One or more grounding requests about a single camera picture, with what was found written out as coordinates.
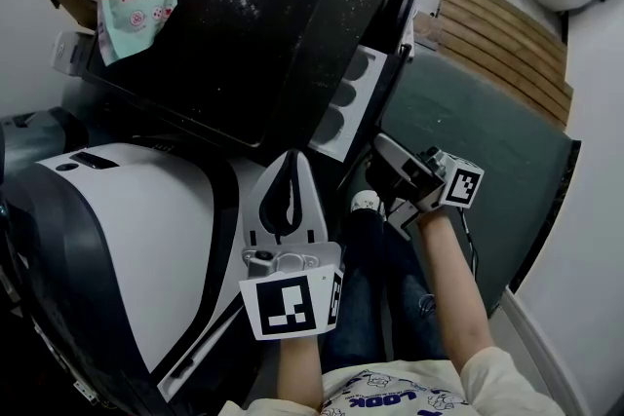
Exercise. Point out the white power strip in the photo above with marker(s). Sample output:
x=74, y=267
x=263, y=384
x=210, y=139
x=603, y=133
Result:
x=410, y=46

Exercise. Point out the person's left forearm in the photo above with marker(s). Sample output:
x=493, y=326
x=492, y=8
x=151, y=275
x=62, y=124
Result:
x=300, y=375

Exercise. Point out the person's blue jeans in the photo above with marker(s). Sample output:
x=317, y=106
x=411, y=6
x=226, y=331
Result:
x=365, y=307

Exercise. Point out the dark green floor mat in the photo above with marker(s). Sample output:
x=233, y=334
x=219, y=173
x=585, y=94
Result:
x=487, y=161

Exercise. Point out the wooden slatted floor mat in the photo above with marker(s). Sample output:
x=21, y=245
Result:
x=507, y=49

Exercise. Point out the white plastic box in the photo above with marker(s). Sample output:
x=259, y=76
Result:
x=68, y=53

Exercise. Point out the person's right forearm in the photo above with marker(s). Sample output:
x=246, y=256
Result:
x=453, y=297

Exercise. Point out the person's left white shoe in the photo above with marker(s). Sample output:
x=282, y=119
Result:
x=366, y=202

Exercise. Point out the white and black appliance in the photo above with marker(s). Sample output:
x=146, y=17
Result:
x=146, y=219

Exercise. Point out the grey rounded appliance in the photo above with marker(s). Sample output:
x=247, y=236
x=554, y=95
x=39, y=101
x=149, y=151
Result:
x=34, y=136

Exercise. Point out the black front-load washing machine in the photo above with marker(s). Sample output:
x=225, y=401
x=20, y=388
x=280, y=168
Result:
x=253, y=14

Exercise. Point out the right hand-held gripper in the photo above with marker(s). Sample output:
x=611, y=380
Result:
x=463, y=187

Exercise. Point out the person's cream printed shirt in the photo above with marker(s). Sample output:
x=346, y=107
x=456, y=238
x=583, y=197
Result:
x=390, y=389

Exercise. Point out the white detergent drawer black front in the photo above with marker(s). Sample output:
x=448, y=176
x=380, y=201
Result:
x=358, y=102

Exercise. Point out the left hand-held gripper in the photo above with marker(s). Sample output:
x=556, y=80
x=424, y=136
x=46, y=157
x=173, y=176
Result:
x=285, y=307

